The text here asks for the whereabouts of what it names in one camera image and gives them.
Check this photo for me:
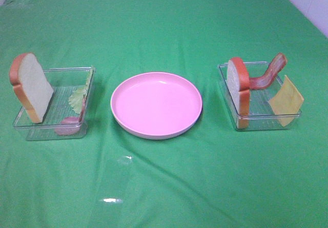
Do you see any green lettuce leaf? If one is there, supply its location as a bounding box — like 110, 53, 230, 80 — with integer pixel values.
68, 67, 94, 114

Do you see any bacon strip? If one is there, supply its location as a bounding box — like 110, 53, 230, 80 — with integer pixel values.
250, 53, 288, 90
54, 96, 86, 136

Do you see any bread slice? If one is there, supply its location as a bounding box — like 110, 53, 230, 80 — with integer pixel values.
9, 53, 54, 123
227, 57, 250, 116

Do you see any pink round plate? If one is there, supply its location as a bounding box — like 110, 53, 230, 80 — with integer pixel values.
110, 72, 202, 140

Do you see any green tablecloth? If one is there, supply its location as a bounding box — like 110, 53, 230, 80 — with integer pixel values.
1, 0, 327, 227

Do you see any right clear plastic tray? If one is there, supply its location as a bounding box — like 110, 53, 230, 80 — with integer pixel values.
217, 63, 302, 131

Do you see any clear plastic tray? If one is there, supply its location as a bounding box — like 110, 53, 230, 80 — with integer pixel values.
217, 63, 302, 131
13, 67, 96, 141

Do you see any left clear plastic tray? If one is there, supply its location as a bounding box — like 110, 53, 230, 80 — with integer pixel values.
13, 67, 96, 141

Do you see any yellow cheese slice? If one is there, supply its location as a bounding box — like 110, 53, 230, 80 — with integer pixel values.
269, 75, 304, 127

